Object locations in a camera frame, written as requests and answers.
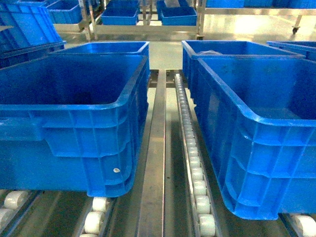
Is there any blue bin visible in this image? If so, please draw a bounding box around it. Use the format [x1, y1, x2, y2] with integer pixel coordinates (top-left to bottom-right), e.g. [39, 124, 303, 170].
[194, 57, 316, 220]
[182, 40, 305, 101]
[0, 54, 148, 198]
[51, 41, 150, 81]

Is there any blue bin left centre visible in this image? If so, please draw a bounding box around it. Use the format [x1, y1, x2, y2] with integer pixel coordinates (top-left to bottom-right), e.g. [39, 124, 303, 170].
[0, 54, 148, 198]

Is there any steel flow rack shelf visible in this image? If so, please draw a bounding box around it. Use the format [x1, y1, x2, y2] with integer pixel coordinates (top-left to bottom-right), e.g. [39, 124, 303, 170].
[0, 66, 316, 237]

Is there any blue bin behind right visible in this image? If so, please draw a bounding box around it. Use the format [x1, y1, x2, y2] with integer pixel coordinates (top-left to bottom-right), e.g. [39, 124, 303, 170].
[182, 40, 305, 101]

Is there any blue bin right centre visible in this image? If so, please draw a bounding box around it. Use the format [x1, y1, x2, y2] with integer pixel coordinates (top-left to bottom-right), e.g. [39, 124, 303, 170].
[194, 57, 316, 220]

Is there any blue bin behind left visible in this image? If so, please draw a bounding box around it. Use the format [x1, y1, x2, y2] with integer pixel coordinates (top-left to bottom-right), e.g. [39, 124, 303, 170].
[51, 41, 150, 81]

